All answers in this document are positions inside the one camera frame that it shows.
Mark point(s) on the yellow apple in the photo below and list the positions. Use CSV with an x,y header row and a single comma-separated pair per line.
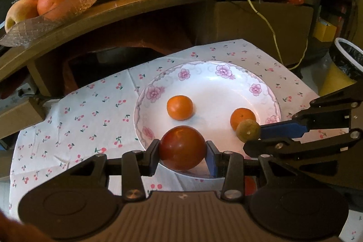
x,y
21,13

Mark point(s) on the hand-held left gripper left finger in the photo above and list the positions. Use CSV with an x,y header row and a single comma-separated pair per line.
x,y
153,157

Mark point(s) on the glass fruit bowl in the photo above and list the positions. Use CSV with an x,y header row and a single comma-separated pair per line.
x,y
71,2

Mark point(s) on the white floral plate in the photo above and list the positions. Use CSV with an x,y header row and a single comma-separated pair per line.
x,y
209,89

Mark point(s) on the cherry print tablecloth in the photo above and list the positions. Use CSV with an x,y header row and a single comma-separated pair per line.
x,y
93,117

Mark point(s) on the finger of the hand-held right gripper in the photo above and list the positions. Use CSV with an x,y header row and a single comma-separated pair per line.
x,y
283,148
283,130

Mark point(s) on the large brown cardboard box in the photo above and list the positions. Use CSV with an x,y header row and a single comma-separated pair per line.
x,y
255,29

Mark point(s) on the red tomato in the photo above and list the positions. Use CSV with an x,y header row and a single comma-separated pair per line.
x,y
183,148

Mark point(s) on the orange tangerine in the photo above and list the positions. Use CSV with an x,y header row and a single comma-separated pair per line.
x,y
179,107
241,117

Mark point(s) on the yellow plastic bag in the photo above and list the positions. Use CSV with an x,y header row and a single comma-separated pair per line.
x,y
336,83

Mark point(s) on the small greenish tangerine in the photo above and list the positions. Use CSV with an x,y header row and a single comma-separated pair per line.
x,y
248,131

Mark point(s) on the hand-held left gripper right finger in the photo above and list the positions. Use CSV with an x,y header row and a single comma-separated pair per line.
x,y
212,159

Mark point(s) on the wooden desk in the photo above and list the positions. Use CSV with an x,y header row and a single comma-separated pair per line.
x,y
127,8

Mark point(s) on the yellow box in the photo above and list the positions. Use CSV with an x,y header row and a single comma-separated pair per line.
x,y
325,30

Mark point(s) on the trash bin with black bag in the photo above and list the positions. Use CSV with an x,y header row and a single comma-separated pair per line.
x,y
347,59

